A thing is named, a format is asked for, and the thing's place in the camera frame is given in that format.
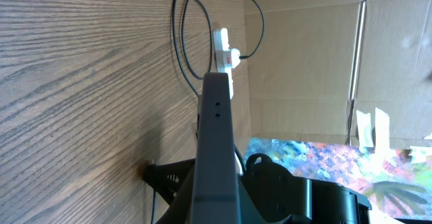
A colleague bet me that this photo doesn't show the white power strip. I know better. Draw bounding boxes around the white power strip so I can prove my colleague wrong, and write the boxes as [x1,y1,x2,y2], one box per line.
[213,28,234,99]

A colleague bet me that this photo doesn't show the colourful patterned mat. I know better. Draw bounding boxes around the colourful patterned mat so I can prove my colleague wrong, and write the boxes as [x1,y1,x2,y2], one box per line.
[245,138,431,221]

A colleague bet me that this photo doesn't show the smartphone with light screen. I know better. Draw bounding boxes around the smartphone with light screen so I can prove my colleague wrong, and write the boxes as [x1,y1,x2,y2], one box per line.
[190,73,240,224]

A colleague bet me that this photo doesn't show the white charger adapter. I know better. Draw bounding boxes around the white charger adapter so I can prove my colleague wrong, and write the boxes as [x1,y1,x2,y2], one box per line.
[222,49,240,69]

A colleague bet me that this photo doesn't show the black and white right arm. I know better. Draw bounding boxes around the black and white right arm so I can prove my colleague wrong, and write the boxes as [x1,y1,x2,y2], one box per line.
[142,153,372,223]

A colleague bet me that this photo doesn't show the black charger cable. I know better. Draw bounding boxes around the black charger cable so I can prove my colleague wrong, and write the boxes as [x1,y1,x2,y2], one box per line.
[150,0,265,224]

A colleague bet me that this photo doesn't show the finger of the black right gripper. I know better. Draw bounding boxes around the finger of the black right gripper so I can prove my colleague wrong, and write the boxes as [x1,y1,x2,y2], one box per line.
[142,159,195,204]

